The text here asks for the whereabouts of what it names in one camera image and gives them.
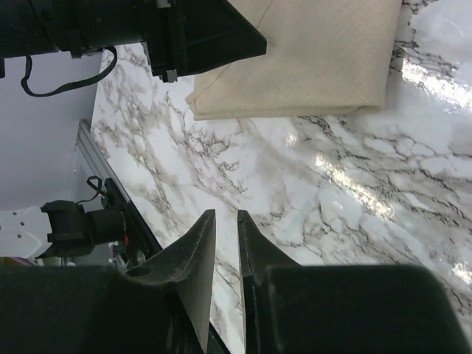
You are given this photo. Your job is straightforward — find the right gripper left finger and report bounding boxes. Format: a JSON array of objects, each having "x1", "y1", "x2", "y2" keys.
[{"x1": 126, "y1": 209, "x2": 215, "y2": 350}]

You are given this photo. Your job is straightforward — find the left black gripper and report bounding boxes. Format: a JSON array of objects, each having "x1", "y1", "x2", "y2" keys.
[{"x1": 1, "y1": 0, "x2": 266, "y2": 82}]

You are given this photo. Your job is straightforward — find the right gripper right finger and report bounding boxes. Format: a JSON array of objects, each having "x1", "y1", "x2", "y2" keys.
[{"x1": 237, "y1": 210, "x2": 299, "y2": 347}]

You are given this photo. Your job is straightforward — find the beige cloth napkin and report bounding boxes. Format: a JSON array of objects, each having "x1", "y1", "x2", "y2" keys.
[{"x1": 187, "y1": 1, "x2": 401, "y2": 120}]

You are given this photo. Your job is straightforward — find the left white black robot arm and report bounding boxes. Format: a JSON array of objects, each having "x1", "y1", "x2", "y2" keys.
[{"x1": 1, "y1": 1, "x2": 267, "y2": 264}]

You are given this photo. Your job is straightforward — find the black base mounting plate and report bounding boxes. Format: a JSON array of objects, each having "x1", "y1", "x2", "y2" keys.
[{"x1": 102, "y1": 178, "x2": 162, "y2": 269}]

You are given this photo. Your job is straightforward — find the aluminium frame rail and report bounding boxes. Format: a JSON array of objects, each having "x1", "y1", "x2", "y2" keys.
[{"x1": 69, "y1": 119, "x2": 131, "y2": 211}]

